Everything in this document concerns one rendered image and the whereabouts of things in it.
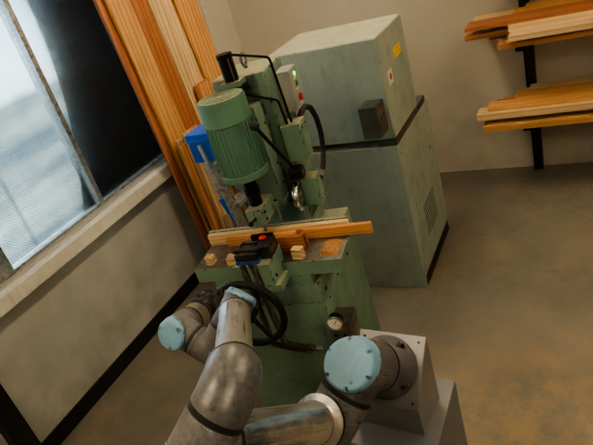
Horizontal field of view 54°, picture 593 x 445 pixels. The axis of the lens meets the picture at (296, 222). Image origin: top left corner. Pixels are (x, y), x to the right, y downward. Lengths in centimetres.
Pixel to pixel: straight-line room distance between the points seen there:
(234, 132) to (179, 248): 197
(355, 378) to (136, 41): 257
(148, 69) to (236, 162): 166
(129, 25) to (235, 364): 276
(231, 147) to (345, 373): 90
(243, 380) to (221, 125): 113
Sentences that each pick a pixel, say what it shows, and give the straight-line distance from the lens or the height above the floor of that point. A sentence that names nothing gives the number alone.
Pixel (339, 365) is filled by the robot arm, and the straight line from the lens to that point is 161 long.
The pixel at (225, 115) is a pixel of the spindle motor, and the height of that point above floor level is 146.
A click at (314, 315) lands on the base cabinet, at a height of 65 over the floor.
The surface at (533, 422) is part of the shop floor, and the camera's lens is 263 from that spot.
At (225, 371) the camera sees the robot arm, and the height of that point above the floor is 129.
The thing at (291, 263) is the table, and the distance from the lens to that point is 213.
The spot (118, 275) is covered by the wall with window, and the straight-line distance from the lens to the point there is 354.
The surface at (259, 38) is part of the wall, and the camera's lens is 470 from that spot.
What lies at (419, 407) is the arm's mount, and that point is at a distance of 182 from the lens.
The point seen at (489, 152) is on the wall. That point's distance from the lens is 449.
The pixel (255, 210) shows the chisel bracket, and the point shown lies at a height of 107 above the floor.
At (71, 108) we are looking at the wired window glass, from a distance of 348.
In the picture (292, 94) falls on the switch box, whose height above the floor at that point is 139.
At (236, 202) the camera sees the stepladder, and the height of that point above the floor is 75.
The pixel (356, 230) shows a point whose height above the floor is 92.
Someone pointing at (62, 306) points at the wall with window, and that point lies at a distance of 328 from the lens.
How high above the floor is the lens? 197
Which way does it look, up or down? 27 degrees down
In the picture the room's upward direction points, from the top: 17 degrees counter-clockwise
